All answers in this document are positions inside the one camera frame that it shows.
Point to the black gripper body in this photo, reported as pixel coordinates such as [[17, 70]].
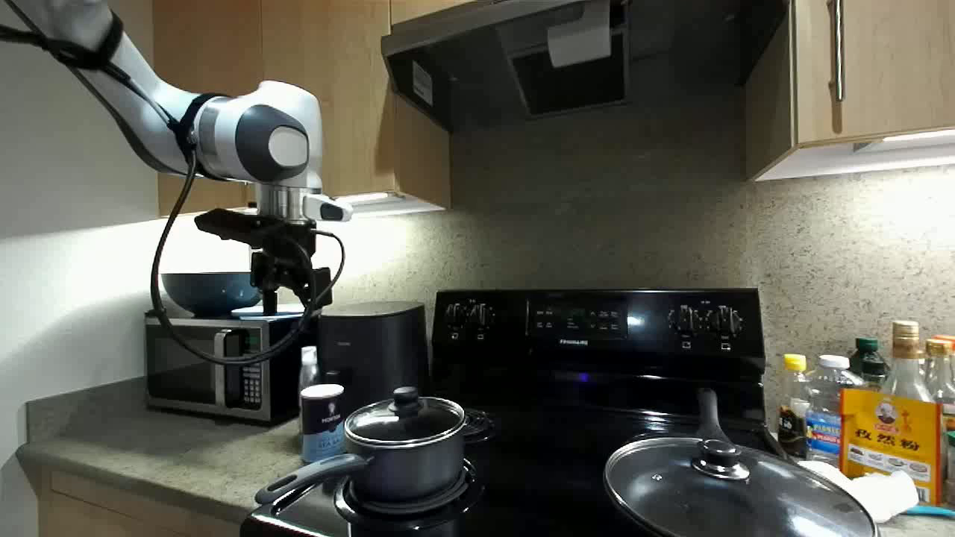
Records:
[[278, 253]]

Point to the dark grey lidded saucepan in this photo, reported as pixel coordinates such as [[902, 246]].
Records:
[[399, 449]]

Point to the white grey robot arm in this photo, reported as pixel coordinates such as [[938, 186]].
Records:
[[271, 134]]

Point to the dark blue bowl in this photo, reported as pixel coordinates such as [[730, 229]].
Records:
[[209, 292]]

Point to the black air fryer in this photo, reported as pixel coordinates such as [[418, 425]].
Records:
[[374, 347]]

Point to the wooden upper cabinet left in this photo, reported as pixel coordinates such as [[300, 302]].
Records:
[[376, 149]]

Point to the wooden cabinet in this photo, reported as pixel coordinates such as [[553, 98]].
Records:
[[376, 149], [852, 88]]

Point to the blue white salt canister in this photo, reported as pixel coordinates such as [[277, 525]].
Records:
[[321, 422]]

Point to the stainless steel microwave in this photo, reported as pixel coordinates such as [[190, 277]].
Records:
[[224, 367]]

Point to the front left coil burner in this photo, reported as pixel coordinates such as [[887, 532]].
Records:
[[453, 499]]

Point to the black range hood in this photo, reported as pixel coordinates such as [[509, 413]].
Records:
[[511, 61]]

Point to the black electric stove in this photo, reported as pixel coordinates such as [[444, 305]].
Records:
[[553, 383]]

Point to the black frying pan glass lid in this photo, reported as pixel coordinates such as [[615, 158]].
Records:
[[711, 487]]

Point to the yellow cap sauce bottle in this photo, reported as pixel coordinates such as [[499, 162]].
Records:
[[793, 408]]

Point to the clear plastic bottle white cap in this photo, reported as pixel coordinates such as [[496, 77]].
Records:
[[826, 416]]

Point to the wooden upper cabinet right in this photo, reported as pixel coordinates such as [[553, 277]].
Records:
[[852, 88]]

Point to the green cap bottle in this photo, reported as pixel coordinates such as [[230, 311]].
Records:
[[866, 361]]

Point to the yellow label oil bottle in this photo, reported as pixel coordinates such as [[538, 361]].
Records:
[[896, 428]]

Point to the white cloth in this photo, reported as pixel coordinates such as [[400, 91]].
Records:
[[885, 495]]

